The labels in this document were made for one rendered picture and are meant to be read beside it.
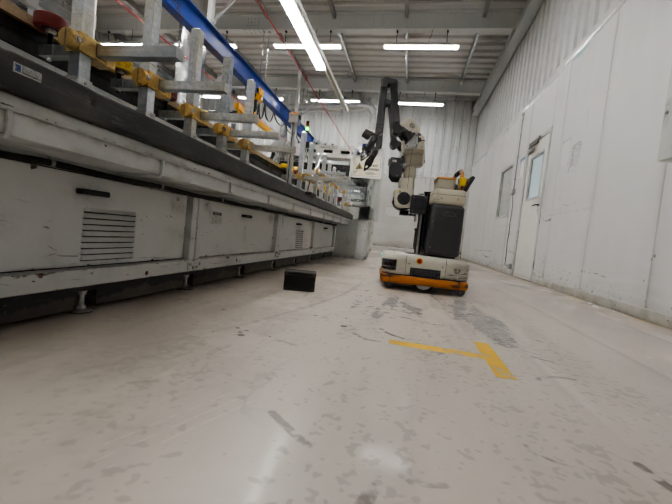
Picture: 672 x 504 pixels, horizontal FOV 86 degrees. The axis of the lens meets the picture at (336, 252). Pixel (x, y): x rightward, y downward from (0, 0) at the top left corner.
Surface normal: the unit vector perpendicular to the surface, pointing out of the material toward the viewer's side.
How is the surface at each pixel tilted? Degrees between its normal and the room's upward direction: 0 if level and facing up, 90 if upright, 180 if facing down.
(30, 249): 90
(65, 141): 90
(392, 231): 90
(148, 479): 0
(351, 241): 90
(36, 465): 0
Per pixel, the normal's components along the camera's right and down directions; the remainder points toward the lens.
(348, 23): -0.19, 0.03
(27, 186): 0.97, 0.13
